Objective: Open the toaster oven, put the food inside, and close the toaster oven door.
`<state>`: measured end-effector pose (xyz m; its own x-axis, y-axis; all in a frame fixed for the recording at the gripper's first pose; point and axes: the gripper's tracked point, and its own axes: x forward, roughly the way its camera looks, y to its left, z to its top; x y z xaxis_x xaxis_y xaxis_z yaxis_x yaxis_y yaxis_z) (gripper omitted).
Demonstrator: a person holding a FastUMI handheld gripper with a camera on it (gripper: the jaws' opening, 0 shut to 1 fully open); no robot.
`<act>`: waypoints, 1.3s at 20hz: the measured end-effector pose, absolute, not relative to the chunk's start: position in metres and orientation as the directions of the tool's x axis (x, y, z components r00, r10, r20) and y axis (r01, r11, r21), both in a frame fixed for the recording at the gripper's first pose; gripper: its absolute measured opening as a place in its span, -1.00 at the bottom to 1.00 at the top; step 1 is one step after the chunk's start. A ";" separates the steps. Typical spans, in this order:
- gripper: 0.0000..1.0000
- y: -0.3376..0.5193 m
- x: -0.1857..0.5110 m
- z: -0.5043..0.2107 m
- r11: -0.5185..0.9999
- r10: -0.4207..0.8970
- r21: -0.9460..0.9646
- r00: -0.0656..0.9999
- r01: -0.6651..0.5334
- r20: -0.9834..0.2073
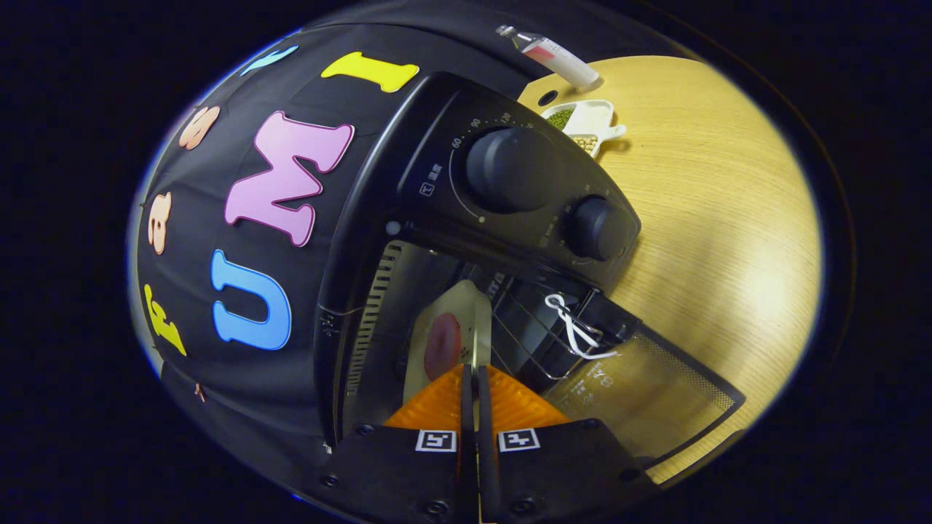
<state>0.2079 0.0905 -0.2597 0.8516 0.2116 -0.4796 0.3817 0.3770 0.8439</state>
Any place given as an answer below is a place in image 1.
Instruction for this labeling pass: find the pink ham slice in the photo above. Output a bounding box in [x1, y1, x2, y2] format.
[424, 313, 462, 381]

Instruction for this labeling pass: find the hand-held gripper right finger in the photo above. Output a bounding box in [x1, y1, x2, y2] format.
[477, 364, 656, 524]

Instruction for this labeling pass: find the clear bottle with red label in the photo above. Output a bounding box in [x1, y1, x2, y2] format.
[496, 24, 601, 87]

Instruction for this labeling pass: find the white divided dish of beans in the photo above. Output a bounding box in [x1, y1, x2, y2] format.
[540, 99, 627, 159]

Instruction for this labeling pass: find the cream square plate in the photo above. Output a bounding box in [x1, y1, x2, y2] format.
[402, 279, 493, 405]

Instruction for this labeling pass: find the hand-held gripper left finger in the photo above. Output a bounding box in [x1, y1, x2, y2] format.
[317, 364, 478, 524]

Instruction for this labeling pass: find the white cord loop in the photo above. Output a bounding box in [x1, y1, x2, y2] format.
[545, 293, 620, 361]

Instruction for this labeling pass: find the black toaster oven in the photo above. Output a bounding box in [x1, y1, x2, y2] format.
[315, 71, 746, 485]

